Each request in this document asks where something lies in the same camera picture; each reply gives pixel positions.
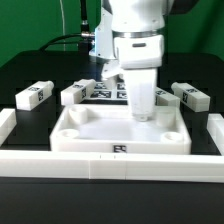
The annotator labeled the printed marker sheet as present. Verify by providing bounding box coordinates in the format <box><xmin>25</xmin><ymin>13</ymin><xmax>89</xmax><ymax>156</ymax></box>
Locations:
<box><xmin>90</xmin><ymin>82</ymin><xmax>127</xmax><ymax>101</ymax></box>

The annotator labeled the white U-shaped fence frame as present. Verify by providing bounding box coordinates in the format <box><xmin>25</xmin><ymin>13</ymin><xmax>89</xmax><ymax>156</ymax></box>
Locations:
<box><xmin>0</xmin><ymin>109</ymin><xmax>224</xmax><ymax>182</ymax></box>

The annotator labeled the black cable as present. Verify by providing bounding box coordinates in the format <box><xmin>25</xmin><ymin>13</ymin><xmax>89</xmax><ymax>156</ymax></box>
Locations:
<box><xmin>39</xmin><ymin>31</ymin><xmax>98</xmax><ymax>52</ymax></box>

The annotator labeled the white desk top tray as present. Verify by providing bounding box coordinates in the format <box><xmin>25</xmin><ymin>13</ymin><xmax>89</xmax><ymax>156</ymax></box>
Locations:
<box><xmin>50</xmin><ymin>104</ymin><xmax>191</xmax><ymax>155</ymax></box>

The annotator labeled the black connector post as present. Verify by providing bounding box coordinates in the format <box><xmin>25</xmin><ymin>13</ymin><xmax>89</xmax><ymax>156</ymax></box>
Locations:
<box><xmin>78</xmin><ymin>0</ymin><xmax>89</xmax><ymax>51</ymax></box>

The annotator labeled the white thin cable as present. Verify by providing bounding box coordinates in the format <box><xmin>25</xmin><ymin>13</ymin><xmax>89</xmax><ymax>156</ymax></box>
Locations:
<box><xmin>59</xmin><ymin>0</ymin><xmax>66</xmax><ymax>52</ymax></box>

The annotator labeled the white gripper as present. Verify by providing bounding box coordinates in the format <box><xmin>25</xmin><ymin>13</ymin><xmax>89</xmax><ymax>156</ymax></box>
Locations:
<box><xmin>123</xmin><ymin>69</ymin><xmax>157</xmax><ymax>122</ymax></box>

